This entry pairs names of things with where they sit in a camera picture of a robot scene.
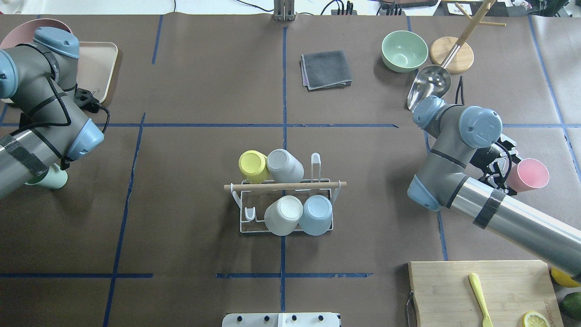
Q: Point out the grey metal bracket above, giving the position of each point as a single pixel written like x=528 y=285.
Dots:
x=284 y=10

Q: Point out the mint green bowl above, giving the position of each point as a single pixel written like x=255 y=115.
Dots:
x=403 y=51

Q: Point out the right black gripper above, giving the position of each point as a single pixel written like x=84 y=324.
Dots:
x=484 y=158

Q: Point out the green avocado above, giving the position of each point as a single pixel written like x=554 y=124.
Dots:
x=571 y=305

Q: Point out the white wire cup holder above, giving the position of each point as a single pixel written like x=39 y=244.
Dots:
x=252 y=199

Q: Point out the wooden mug tree stand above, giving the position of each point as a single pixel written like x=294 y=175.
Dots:
x=458 y=56

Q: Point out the metal scoop wooden handle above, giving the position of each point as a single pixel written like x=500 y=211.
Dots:
x=435 y=79

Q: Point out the grey cup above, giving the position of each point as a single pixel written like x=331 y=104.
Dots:
x=284 y=167

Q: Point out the pink bowl with ice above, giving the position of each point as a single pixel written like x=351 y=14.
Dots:
x=24 y=33

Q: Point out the yellow cup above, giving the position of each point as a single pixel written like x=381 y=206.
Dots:
x=253 y=165

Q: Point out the light blue cup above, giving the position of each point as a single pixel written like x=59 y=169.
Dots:
x=317 y=215

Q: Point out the wooden cutting board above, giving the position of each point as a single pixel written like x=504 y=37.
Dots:
x=443 y=296

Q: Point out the pink cup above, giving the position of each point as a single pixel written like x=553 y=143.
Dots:
x=528 y=174

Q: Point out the grey folded cloth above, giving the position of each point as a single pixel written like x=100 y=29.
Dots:
x=325 y=70

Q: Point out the mint green cup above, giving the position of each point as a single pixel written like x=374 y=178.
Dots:
x=53 y=179

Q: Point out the whole yellow lemon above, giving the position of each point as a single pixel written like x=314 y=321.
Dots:
x=563 y=279

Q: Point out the beige plastic tray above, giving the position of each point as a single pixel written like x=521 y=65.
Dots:
x=97 y=61

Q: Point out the white cup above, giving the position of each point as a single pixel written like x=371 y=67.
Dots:
x=282 y=217

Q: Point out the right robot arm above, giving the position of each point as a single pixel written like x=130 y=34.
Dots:
x=441 y=182

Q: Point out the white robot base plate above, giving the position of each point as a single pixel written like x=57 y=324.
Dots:
x=283 y=319

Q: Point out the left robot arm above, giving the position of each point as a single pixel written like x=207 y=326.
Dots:
x=40 y=79

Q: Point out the lemon slice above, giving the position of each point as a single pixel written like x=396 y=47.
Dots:
x=534 y=319

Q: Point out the yellow plastic knife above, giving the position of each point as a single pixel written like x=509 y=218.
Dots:
x=476 y=286

